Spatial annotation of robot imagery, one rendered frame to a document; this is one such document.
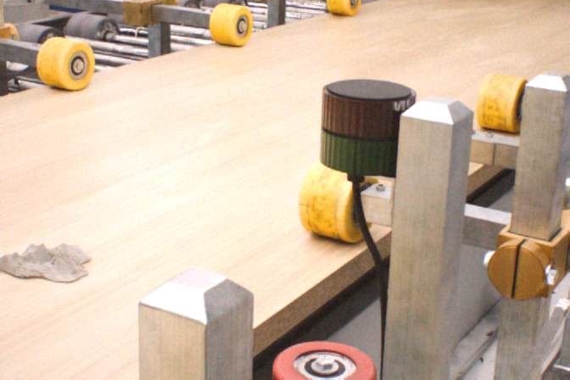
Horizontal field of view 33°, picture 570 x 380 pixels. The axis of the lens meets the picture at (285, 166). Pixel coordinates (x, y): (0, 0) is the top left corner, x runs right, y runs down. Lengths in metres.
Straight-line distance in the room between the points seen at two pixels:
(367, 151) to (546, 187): 0.28
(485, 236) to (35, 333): 0.41
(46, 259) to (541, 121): 0.46
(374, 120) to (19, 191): 0.63
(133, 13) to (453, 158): 1.51
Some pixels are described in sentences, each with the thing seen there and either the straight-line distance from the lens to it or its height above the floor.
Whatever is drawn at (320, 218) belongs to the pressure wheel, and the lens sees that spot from 0.97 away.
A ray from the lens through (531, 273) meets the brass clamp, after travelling 0.85.
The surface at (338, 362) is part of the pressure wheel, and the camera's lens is 0.77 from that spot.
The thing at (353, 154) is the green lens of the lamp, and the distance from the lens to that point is 0.61.
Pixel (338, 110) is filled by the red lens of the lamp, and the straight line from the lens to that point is 0.61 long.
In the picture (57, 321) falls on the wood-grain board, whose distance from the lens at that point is 0.85.
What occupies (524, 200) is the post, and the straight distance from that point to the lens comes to 0.86.
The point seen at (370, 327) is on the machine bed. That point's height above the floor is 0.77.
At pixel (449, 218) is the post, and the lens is 0.61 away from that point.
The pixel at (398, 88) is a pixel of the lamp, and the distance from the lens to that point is 0.63.
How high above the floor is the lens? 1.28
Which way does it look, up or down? 18 degrees down
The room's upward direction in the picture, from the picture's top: 2 degrees clockwise
